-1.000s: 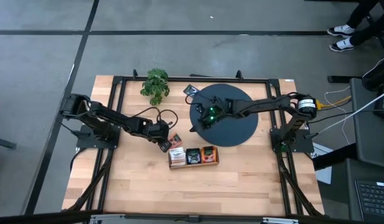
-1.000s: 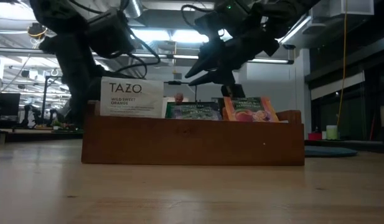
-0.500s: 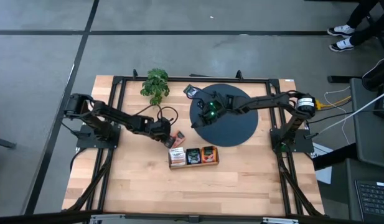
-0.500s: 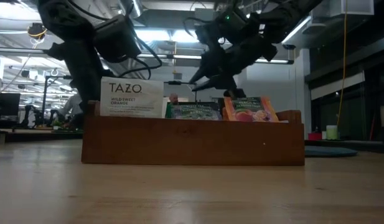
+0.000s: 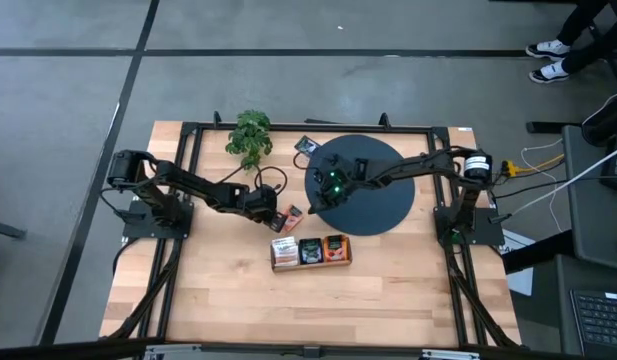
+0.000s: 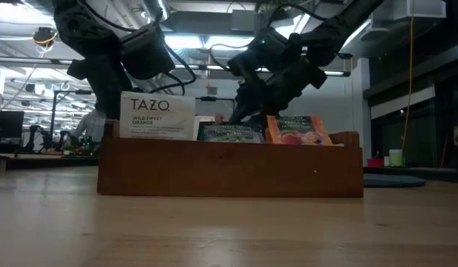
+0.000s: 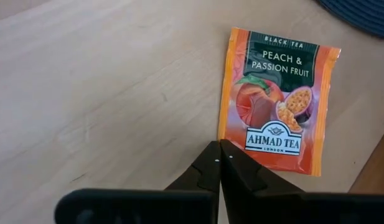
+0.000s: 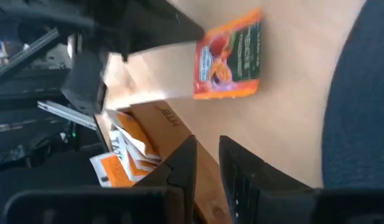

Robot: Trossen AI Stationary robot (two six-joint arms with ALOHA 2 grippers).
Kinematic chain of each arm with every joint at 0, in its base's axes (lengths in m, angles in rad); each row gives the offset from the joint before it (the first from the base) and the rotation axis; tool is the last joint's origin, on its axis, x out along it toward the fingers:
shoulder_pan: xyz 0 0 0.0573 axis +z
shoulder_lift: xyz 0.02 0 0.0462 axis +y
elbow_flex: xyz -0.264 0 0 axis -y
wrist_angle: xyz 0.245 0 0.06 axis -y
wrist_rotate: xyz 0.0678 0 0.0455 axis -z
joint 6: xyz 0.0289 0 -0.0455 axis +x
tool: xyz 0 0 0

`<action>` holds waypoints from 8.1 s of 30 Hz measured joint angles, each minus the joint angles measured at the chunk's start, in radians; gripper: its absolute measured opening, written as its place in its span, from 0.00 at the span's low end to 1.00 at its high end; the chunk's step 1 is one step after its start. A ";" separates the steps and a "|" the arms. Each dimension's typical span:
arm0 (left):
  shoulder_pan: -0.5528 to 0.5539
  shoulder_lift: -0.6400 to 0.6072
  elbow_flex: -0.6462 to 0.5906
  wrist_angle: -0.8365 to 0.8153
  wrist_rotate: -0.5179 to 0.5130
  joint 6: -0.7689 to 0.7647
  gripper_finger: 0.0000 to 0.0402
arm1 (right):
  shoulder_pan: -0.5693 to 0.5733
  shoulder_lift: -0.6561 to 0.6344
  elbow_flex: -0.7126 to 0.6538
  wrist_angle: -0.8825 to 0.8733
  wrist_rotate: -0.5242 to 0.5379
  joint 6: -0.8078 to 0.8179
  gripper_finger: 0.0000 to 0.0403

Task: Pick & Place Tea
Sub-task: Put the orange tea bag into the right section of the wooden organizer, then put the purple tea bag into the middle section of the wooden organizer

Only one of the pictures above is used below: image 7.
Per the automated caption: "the dark round plate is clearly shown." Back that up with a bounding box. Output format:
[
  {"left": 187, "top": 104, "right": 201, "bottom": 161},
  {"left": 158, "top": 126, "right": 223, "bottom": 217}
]
[{"left": 316, "top": 0, "right": 384, "bottom": 40}]

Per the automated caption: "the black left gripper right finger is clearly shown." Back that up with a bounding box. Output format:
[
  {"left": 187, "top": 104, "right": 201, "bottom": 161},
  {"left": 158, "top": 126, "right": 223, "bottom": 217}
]
[{"left": 220, "top": 139, "right": 384, "bottom": 224}]

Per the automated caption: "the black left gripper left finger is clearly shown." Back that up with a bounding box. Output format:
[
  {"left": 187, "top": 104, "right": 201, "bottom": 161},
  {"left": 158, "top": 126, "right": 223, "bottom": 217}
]
[{"left": 54, "top": 140, "right": 222, "bottom": 224}]

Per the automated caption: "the orange peach tea packet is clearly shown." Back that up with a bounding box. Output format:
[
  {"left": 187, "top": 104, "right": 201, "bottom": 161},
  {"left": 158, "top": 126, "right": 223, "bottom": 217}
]
[{"left": 217, "top": 27, "right": 342, "bottom": 177}]

